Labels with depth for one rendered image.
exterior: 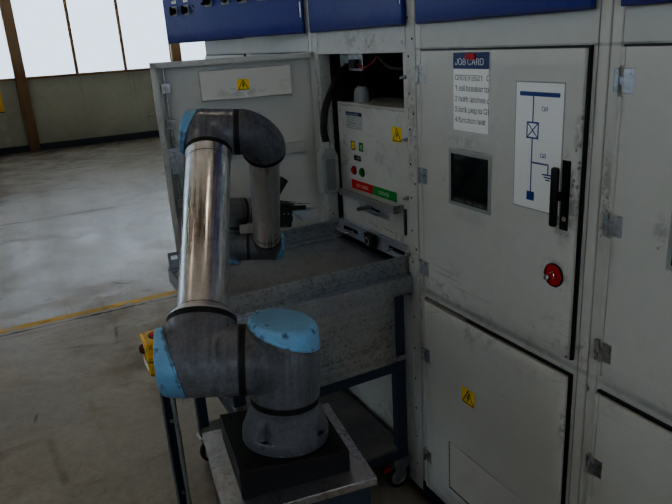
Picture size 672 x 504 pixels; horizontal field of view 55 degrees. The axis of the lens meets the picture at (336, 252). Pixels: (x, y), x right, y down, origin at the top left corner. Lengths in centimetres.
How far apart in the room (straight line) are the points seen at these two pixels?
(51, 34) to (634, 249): 1228
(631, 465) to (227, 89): 181
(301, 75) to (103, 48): 1077
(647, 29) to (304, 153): 156
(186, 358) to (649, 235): 96
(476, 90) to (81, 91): 1168
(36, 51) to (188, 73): 1066
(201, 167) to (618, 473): 121
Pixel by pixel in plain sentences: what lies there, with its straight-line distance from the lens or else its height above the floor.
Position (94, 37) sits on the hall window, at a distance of 1324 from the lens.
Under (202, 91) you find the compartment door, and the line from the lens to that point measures 251.
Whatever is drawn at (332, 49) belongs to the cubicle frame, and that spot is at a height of 159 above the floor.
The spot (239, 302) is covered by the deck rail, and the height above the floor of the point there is 89.
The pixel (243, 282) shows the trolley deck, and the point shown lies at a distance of 224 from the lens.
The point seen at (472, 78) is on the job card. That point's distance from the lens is 177.
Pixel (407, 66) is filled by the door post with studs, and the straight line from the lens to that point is 205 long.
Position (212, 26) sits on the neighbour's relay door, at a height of 171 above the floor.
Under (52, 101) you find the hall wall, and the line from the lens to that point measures 1307.
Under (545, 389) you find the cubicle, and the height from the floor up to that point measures 73.
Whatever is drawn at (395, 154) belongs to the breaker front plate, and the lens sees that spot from 223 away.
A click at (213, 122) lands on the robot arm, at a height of 145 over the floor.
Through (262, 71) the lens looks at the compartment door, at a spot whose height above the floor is 152.
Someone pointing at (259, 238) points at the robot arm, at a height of 104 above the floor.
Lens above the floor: 162
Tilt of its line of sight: 18 degrees down
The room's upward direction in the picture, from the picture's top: 4 degrees counter-clockwise
